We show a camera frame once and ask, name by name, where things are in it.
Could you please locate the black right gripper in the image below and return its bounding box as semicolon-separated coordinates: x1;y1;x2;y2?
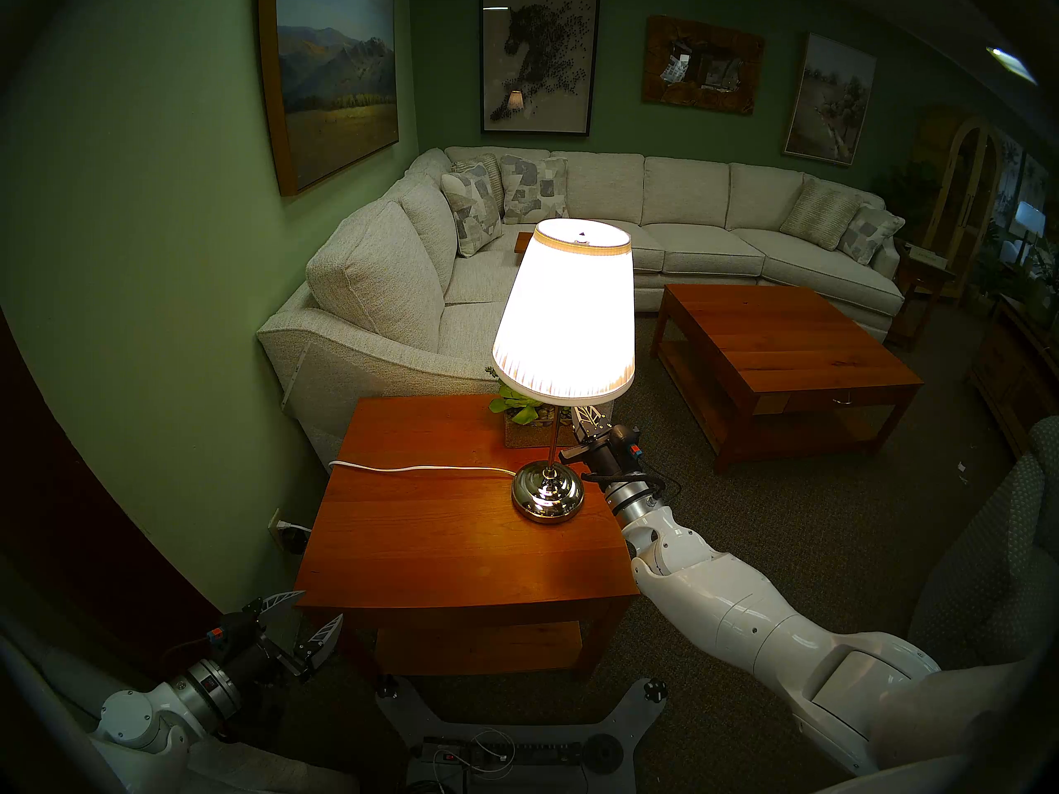
560;403;647;482

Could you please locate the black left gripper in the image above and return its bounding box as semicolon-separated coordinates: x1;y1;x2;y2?
207;590;345;690

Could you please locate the chrome lamp with white shade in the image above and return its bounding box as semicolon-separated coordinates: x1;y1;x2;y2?
491;218;637;525

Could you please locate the succulent plant in stone planter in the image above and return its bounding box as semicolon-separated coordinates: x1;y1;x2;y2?
486;366;617;451

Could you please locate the cherry wood side table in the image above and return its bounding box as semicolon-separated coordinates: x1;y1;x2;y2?
294;394;640;680

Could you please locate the cherry wood coffee table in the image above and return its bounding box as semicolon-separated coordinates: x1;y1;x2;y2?
649;283;925;476

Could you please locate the grey patchwork throw pillow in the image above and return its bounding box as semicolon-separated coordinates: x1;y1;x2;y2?
836;203;906;266
439;162;504;259
499;154;570;226

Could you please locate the dark maroon panel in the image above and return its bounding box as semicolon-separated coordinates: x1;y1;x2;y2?
0;304;223;677

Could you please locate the beige sectional sofa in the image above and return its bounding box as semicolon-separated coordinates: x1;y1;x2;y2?
256;145;906;467

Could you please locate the beige striped throw pillow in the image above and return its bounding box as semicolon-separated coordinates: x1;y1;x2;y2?
453;152;506;214
779;177;862;251

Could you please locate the black power strip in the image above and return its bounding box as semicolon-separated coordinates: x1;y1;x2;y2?
412;738;585;770

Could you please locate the dark wood end table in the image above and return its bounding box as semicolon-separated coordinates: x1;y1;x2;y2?
889;242;957;352

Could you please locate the black framed horse artwork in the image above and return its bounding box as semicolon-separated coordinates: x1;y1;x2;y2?
479;0;601;137

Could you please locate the rustic wood framed mirror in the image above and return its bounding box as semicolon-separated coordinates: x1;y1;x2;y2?
641;14;766;116

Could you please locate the framed tree painting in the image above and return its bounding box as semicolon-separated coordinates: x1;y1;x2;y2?
782;31;879;168

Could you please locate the framed mountain landscape painting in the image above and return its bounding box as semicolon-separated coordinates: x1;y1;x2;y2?
256;0;400;199

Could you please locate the wooden dresser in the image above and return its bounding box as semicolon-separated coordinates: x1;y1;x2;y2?
967;294;1059;459

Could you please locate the arched light wood cabinet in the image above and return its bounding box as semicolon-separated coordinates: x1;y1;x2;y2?
914;110;1004;299

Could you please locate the teal dotted armchair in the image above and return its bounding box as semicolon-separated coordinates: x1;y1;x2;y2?
908;415;1059;671

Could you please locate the ceiling light fixture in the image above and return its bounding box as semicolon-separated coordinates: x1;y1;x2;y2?
985;45;1039;87

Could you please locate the white lamp power cord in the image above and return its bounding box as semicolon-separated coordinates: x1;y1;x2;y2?
277;460;519;538

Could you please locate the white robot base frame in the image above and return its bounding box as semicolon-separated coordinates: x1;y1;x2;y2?
376;675;668;794

